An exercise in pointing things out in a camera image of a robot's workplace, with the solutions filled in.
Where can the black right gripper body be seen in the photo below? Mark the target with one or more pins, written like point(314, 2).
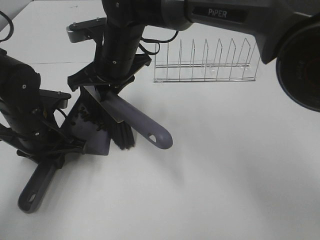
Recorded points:
point(116, 70)

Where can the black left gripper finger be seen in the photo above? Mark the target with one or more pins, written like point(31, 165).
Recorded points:
point(59, 162)

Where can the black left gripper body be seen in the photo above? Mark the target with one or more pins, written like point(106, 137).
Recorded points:
point(49, 140)

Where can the grey plastic dustpan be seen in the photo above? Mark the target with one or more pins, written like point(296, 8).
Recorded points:
point(97, 143)

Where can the grey hand brush black bristles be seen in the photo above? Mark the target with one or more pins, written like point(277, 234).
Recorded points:
point(122, 111)

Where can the pile of coffee beans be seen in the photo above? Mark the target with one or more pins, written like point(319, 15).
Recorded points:
point(81, 116)

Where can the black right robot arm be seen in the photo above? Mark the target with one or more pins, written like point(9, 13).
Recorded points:
point(285, 31)

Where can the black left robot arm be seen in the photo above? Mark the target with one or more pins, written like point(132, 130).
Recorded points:
point(29, 110)

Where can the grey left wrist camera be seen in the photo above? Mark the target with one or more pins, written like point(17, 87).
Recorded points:
point(54, 99)

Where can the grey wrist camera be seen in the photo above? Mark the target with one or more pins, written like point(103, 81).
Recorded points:
point(54, 99)
point(86, 30)

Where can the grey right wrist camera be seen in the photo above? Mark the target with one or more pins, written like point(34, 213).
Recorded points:
point(86, 30)

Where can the metal wire dish rack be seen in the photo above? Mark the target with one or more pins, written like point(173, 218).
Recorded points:
point(209, 62)

